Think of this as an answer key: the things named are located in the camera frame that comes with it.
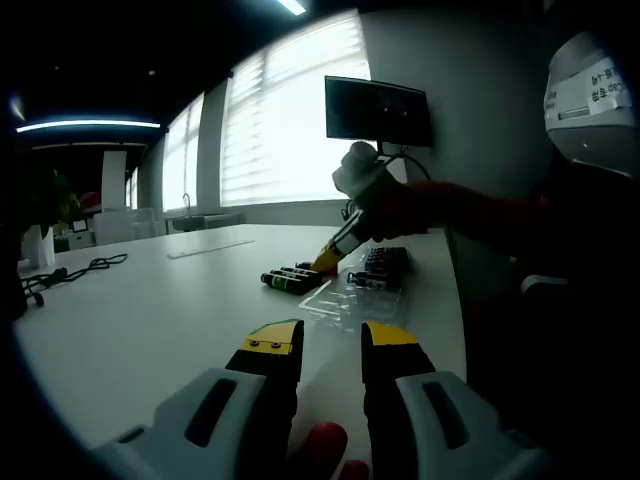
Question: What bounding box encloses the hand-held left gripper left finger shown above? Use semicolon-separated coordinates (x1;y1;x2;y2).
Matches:
89;318;305;480

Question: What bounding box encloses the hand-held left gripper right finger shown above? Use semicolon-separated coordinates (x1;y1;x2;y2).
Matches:
360;320;556;480

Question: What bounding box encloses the clear plastic box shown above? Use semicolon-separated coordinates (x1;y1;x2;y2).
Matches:
298;244;417;330

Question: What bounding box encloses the person's right hand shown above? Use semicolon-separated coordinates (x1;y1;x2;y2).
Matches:
369;181;432;245

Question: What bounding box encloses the person's left hand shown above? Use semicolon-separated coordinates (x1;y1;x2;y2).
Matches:
287;421;371;480

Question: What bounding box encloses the wide window blind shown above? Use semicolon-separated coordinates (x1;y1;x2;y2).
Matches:
219;12;374;209

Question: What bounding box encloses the white flat strip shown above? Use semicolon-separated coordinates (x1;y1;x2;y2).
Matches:
166;238;256;260

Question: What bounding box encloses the sink basin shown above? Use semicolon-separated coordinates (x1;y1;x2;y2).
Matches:
172;212;247;233

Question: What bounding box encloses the person's dark clothing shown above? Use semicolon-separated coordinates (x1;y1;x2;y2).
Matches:
447;164;640;480

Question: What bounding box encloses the narrow window blind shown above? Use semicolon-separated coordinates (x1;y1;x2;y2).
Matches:
162;92;206;214

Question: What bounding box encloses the white low cabinet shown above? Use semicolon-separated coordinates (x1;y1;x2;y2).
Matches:
93;207;167;246

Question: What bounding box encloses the white pillar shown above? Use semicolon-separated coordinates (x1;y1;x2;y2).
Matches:
101;151;127;211

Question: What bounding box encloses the potted plant white pot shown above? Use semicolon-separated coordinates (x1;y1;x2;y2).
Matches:
13;169;82;271

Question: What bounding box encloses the black wall monitor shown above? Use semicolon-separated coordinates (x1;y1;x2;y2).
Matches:
324;74;434;149

